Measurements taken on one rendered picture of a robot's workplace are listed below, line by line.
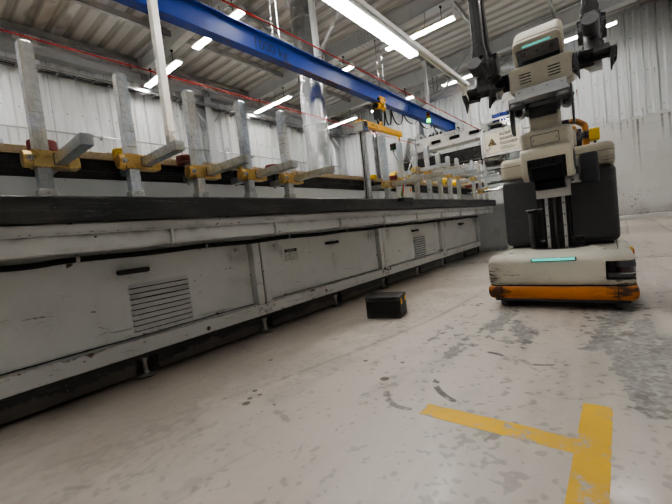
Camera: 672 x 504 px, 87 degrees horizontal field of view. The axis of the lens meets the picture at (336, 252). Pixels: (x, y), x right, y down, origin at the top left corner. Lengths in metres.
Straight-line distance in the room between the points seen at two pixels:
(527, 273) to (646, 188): 9.49
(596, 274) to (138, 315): 2.02
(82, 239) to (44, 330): 0.38
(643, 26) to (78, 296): 11.98
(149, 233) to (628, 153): 10.99
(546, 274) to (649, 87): 9.94
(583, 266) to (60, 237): 2.08
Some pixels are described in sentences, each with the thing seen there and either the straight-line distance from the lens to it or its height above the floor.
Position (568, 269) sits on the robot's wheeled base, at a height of 0.20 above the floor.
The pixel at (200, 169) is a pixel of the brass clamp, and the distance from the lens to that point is 1.55.
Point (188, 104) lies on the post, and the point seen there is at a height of 1.07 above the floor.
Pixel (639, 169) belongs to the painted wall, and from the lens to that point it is 11.44.
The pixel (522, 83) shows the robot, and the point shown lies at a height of 1.14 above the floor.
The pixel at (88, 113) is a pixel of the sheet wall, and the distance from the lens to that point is 9.43.
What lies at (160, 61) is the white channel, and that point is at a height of 1.74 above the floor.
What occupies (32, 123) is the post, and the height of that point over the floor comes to 0.91.
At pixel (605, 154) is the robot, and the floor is 0.74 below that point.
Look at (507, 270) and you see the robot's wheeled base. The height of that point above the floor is 0.20.
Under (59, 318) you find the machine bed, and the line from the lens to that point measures 1.60.
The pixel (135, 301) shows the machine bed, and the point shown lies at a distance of 1.67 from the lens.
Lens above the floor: 0.50
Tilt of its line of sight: 3 degrees down
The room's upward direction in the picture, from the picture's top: 7 degrees counter-clockwise
